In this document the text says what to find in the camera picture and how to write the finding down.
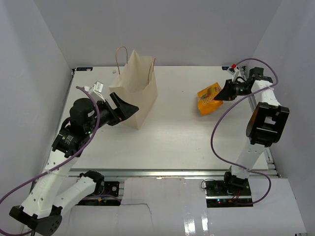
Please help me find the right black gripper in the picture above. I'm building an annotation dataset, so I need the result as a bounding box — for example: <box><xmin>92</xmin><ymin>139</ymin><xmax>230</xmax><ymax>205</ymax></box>
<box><xmin>215</xmin><ymin>79</ymin><xmax>254</xmax><ymax>102</ymax></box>

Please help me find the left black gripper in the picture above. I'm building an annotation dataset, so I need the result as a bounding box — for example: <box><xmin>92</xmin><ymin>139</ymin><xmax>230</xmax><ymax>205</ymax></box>
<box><xmin>85</xmin><ymin>92</ymin><xmax>139</xmax><ymax>134</ymax></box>

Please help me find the orange snack pack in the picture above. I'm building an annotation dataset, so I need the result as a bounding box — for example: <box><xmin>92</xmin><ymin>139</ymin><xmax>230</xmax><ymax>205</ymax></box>
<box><xmin>197</xmin><ymin>83</ymin><xmax>223</xmax><ymax>115</ymax></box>

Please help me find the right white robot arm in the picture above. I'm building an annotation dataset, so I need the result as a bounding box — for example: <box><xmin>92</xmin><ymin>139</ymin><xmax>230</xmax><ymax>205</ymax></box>
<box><xmin>214</xmin><ymin>66</ymin><xmax>290</xmax><ymax>196</ymax></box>

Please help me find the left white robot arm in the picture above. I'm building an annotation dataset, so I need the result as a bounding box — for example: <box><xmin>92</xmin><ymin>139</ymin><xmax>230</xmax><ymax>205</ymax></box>
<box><xmin>9</xmin><ymin>92</ymin><xmax>139</xmax><ymax>236</ymax></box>

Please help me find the beige paper bag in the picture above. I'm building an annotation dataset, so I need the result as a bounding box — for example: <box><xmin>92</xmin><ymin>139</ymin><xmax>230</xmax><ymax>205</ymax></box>
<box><xmin>109</xmin><ymin>50</ymin><xmax>158</xmax><ymax>130</ymax></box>

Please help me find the left blue table label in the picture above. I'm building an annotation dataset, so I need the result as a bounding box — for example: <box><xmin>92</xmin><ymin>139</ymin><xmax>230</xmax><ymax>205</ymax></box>
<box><xmin>76</xmin><ymin>67</ymin><xmax>93</xmax><ymax>71</ymax></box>

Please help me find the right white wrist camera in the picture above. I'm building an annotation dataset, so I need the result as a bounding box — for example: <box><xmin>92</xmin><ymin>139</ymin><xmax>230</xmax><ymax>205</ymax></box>
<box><xmin>227</xmin><ymin>64</ymin><xmax>241</xmax><ymax>81</ymax></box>

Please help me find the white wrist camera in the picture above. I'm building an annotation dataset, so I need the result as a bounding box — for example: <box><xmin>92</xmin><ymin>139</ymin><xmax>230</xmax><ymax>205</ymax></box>
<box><xmin>227</xmin><ymin>64</ymin><xmax>241</xmax><ymax>81</ymax></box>
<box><xmin>83</xmin><ymin>81</ymin><xmax>105</xmax><ymax>102</ymax></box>

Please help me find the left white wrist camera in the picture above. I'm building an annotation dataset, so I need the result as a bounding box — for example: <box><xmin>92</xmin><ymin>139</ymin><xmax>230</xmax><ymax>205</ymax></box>
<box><xmin>83</xmin><ymin>81</ymin><xmax>105</xmax><ymax>102</ymax></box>

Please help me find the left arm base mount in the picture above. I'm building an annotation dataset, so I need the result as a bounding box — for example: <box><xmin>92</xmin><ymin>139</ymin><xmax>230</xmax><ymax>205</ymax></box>
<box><xmin>77</xmin><ymin>181</ymin><xmax>121</xmax><ymax>207</ymax></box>

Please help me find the aluminium front rail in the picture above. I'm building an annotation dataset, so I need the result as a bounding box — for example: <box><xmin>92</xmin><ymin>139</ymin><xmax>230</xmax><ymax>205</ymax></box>
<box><xmin>66</xmin><ymin>168</ymin><xmax>280</xmax><ymax>178</ymax></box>

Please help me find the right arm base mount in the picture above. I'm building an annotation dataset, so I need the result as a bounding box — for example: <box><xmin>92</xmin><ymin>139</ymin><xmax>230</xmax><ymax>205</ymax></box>
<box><xmin>200</xmin><ymin>178</ymin><xmax>253</xmax><ymax>208</ymax></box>

